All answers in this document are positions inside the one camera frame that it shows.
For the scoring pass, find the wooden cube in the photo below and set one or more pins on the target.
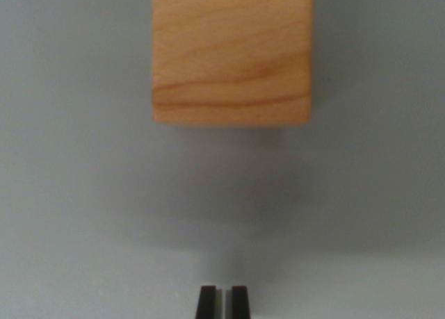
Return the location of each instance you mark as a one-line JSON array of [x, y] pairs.
[[231, 55]]

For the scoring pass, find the grey plastic bin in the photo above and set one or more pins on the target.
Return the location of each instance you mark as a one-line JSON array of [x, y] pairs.
[[69, 159]]

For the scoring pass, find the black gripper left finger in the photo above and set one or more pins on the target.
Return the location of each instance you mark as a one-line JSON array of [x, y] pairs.
[[207, 303]]

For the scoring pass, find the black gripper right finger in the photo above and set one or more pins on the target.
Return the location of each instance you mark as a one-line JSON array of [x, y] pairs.
[[240, 303]]

